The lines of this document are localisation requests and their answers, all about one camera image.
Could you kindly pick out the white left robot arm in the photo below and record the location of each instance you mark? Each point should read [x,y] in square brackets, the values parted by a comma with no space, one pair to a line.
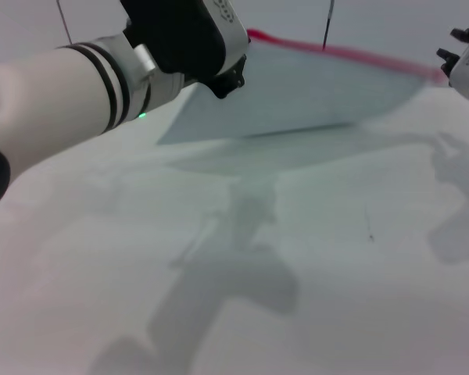
[62,93]

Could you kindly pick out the clear red-zip document bag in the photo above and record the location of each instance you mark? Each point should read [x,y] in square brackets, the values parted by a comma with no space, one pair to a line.
[297,93]

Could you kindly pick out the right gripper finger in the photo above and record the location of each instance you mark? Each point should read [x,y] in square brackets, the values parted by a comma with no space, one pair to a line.
[467,33]
[447,62]

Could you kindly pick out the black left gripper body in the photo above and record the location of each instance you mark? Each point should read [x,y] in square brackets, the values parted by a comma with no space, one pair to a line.
[226,82]

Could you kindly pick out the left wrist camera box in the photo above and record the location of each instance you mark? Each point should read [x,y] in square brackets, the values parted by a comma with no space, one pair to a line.
[180,35]

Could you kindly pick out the black wall pole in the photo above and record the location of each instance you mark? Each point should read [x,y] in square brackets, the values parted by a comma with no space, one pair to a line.
[327,23]

